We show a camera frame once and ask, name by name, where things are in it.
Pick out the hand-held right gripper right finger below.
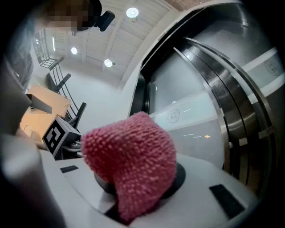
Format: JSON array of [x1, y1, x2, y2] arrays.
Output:
[[133, 155, 261, 228]]

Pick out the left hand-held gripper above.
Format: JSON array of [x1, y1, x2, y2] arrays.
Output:
[[42, 115, 85, 160]]

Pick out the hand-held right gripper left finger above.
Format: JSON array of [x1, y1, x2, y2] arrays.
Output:
[[39, 149, 126, 228]]

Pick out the pink cleaning cloth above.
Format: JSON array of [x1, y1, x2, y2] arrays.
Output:
[[81, 111, 178, 225]]

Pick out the frosted band glass door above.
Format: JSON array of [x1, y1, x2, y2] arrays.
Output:
[[189, 20, 285, 107], [144, 48, 225, 170]]

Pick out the person's left forearm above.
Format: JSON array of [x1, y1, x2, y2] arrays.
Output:
[[15, 128, 46, 150]]

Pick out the person's blue shirt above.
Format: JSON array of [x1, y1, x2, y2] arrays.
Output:
[[0, 20, 36, 136]]

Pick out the person's head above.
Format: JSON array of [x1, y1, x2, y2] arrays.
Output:
[[42, 0, 103, 32]]

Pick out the black head camera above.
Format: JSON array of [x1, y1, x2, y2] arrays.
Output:
[[94, 10, 116, 32]]

